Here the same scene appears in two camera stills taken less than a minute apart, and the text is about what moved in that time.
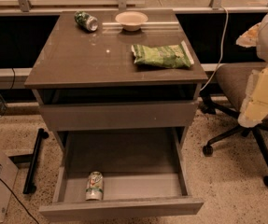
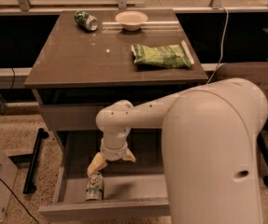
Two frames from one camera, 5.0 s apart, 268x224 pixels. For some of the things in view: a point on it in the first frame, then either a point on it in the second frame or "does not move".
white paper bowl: (131, 21) does not move
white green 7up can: (94, 186) does not move
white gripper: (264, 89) to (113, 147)
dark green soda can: (86, 21) does not move
